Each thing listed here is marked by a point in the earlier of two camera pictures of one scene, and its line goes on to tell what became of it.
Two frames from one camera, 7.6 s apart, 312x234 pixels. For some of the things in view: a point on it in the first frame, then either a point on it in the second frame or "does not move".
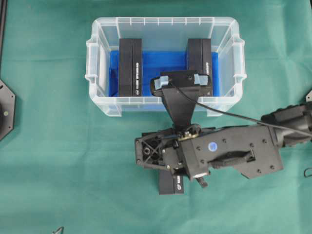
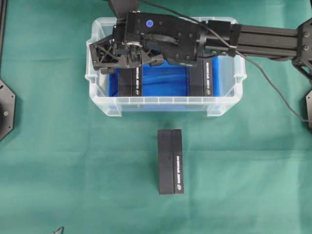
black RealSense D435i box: (130, 67) does not move
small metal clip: (58, 231) does not move
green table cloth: (67, 168) does not move
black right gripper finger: (148, 149) → (107, 55)
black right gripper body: (252, 149) → (177, 38)
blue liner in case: (153, 63) does not move
